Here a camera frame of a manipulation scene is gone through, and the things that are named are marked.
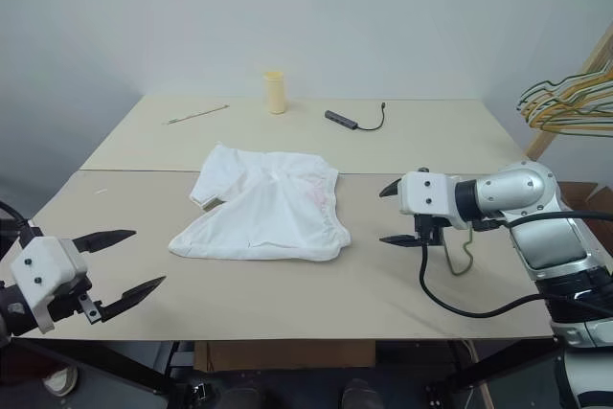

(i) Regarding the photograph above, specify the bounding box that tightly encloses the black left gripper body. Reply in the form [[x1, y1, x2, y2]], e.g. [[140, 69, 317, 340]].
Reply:
[[46, 276, 104, 327]]

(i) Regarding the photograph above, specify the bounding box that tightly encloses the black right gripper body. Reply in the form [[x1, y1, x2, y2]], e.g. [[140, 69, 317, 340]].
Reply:
[[414, 213, 449, 248]]

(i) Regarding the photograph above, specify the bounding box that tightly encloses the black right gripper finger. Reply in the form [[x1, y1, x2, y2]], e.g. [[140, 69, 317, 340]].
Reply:
[[378, 177, 403, 198], [378, 234, 423, 250]]

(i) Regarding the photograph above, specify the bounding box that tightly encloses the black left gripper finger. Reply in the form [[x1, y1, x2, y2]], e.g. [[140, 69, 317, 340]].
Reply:
[[74, 229, 138, 254], [98, 275, 168, 325]]

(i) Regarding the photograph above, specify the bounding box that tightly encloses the olive green wire hanger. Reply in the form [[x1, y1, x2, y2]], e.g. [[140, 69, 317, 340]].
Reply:
[[442, 225, 476, 279]]

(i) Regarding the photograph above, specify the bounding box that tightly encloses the white cloth garment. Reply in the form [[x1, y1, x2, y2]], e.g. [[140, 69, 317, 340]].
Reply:
[[167, 141, 352, 264]]

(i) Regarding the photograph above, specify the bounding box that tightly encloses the white shoe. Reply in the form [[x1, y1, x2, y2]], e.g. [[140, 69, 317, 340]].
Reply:
[[42, 363, 79, 398]]

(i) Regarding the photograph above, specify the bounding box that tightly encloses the cream plastic cup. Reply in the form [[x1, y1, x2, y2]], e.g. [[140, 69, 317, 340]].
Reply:
[[261, 70, 288, 116]]

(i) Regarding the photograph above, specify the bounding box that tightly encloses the thin wooden stick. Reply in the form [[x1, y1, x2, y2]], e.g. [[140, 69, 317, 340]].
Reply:
[[166, 102, 231, 126]]

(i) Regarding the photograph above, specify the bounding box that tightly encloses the dark rounded shape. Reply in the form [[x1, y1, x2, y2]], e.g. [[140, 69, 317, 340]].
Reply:
[[341, 376, 380, 409]]

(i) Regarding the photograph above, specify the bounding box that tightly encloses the wooden slat under table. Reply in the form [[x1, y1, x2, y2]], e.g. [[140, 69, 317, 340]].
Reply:
[[463, 339, 495, 409]]

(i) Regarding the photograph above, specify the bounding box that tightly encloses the open brown cardboard box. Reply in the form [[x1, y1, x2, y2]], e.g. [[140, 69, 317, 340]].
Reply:
[[556, 180, 613, 217]]

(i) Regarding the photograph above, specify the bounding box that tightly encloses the wooden clothes rack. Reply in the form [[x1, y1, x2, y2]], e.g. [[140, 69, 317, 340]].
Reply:
[[524, 19, 613, 162]]

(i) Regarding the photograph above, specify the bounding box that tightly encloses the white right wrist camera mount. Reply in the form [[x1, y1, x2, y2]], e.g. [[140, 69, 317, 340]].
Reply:
[[398, 170, 462, 229]]

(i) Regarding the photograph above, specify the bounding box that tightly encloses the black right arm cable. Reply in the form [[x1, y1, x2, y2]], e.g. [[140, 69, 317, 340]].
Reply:
[[418, 210, 613, 320]]

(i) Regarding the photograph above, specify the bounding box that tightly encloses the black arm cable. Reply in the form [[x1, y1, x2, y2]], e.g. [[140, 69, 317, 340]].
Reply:
[[418, 210, 613, 320], [0, 200, 35, 245]]

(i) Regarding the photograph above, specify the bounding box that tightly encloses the black metal table frame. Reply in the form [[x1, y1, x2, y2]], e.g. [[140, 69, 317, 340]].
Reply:
[[12, 337, 567, 409]]

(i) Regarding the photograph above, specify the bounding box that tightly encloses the grey USB hub with cable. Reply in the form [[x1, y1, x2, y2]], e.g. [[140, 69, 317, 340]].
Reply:
[[324, 101, 389, 133]]

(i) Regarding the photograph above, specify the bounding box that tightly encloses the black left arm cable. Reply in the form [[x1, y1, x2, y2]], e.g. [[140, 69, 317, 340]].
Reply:
[[0, 200, 35, 245]]

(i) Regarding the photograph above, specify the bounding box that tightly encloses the dark green wire hanger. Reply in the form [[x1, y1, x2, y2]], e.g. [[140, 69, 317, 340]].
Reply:
[[516, 63, 613, 113]]

